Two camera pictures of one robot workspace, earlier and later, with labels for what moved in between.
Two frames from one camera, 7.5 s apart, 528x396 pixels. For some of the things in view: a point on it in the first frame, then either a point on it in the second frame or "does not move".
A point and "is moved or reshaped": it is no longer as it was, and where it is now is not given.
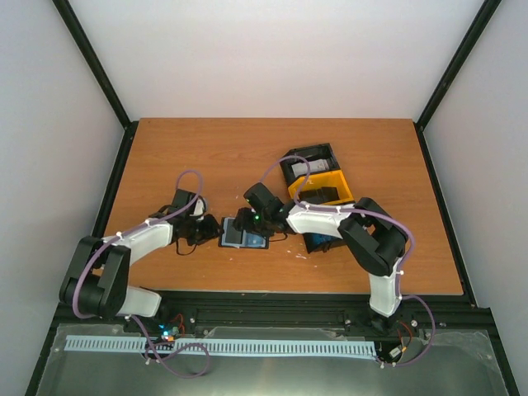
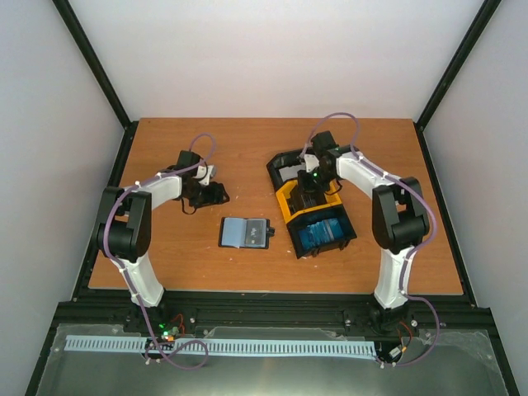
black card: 233,235 → 254,234
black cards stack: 320,195 is moved or reshaped
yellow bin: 335,179 is moved or reshaped
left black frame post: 89,52 does not move
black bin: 311,153 is moved or reshaped
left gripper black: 211,232 → 214,196
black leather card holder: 230,236 does not move
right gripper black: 243,223 → 303,183
